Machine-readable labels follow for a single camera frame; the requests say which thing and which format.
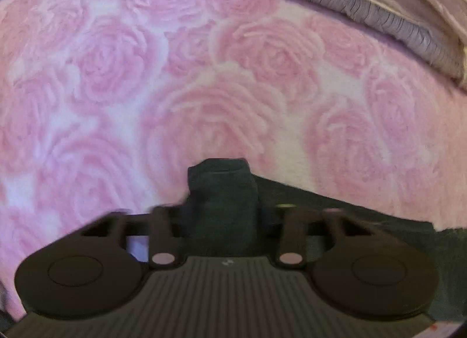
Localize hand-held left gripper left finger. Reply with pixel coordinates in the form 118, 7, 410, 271
79, 202, 191, 269

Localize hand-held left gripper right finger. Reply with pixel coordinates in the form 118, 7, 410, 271
260, 207, 370, 269

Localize dark denim pants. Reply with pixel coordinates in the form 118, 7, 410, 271
186, 157, 467, 324

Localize pink rose fleece blanket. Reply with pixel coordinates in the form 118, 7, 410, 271
0, 0, 467, 318

